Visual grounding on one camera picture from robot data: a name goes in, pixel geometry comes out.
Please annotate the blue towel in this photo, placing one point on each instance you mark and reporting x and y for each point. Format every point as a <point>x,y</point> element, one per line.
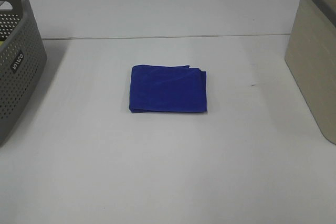
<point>167,89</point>

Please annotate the beige plastic basket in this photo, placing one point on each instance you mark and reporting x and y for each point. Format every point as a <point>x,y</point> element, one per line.
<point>310,57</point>

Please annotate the grey perforated plastic basket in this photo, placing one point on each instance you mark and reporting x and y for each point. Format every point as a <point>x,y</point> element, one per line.
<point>23,58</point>

